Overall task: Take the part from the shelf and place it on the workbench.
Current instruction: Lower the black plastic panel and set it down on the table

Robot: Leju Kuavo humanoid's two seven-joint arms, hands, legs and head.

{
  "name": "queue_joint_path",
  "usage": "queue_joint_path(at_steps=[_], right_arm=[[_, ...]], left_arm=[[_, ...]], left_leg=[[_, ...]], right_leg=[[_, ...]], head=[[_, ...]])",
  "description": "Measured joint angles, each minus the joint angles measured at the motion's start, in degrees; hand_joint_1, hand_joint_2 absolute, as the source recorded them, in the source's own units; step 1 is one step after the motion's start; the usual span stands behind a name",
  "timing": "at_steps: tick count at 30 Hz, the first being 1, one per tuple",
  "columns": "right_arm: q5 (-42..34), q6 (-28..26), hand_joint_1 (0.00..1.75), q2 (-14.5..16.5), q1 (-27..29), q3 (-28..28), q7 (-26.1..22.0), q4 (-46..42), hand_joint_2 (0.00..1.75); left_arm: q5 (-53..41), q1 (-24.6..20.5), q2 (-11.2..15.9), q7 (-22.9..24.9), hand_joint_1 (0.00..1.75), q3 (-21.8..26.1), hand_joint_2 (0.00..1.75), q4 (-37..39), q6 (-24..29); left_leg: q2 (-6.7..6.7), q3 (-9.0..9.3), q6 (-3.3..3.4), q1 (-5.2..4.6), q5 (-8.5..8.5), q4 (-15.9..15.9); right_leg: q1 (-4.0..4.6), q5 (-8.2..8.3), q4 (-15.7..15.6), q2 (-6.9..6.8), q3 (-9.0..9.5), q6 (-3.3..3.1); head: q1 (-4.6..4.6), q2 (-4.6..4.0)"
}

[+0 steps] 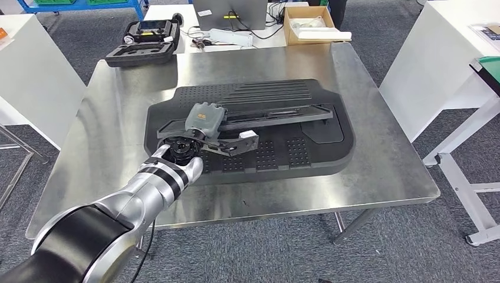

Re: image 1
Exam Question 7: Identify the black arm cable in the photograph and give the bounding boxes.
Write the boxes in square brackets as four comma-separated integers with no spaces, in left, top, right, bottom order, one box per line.
[130,218,156,283]

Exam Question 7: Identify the white power strip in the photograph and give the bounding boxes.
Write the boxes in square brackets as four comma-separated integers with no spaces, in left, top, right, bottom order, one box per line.
[209,28,254,48]

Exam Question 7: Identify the black open equipment case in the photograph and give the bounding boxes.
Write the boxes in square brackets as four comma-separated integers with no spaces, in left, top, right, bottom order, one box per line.
[104,12,185,68]

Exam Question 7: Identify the white panel desk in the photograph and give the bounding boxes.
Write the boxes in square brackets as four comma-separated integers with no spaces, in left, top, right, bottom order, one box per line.
[0,14,87,151]

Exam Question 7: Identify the grey laptop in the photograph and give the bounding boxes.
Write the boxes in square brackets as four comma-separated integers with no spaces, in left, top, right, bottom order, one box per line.
[192,0,268,31]

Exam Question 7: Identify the black handheld controller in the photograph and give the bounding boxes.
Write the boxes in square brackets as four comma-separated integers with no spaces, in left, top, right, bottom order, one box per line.
[134,20,173,34]

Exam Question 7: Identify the black left camera bracket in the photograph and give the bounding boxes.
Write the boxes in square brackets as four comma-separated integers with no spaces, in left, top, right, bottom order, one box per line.
[201,134,260,158]

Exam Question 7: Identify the brown cardboard box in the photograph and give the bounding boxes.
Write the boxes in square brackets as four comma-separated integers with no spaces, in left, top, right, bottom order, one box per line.
[283,5,337,47]

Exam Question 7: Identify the stainless steel workbench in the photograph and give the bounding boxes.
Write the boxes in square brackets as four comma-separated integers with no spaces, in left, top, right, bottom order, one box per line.
[25,42,442,246]

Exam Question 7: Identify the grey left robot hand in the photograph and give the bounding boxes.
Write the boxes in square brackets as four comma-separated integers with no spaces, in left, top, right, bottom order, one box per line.
[185,102,228,140]

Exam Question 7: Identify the white frame table green top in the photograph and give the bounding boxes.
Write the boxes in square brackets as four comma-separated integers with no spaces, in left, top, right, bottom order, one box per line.
[422,56,500,247]

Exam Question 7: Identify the blue metal shelf rack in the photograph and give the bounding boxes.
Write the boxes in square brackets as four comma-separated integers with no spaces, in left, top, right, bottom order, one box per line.
[16,0,149,20]

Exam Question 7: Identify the black plastic plate bracket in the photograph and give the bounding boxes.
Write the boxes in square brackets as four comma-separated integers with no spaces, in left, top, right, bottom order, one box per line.
[157,103,334,140]

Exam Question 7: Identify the large black plastic panel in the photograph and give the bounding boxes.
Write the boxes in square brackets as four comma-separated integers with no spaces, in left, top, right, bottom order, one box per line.
[143,79,356,186]

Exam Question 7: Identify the printed papers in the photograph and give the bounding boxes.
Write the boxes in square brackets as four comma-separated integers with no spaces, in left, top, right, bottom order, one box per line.
[471,23,500,42]

